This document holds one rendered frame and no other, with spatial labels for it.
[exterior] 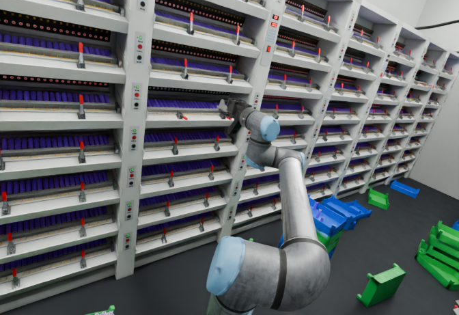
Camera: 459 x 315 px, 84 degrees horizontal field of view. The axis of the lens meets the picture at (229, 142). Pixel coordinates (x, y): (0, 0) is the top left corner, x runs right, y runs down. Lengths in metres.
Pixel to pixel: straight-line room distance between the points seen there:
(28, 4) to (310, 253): 1.09
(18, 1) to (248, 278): 1.03
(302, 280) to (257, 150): 0.57
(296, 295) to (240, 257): 0.13
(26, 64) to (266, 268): 0.98
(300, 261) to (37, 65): 1.02
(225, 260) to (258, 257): 0.07
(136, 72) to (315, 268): 0.96
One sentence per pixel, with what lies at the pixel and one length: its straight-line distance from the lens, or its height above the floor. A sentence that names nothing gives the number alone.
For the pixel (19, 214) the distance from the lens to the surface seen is 1.36.
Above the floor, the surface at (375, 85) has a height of 1.28.
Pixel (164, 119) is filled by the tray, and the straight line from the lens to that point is 1.28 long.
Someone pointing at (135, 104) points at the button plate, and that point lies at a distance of 1.20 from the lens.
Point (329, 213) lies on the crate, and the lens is 1.91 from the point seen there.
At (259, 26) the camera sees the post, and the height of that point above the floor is 1.47.
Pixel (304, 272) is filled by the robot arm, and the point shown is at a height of 0.95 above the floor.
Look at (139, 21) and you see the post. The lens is 1.16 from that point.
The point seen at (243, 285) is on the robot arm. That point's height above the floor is 0.91.
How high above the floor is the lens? 1.33
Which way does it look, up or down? 20 degrees down
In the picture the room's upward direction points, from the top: 11 degrees clockwise
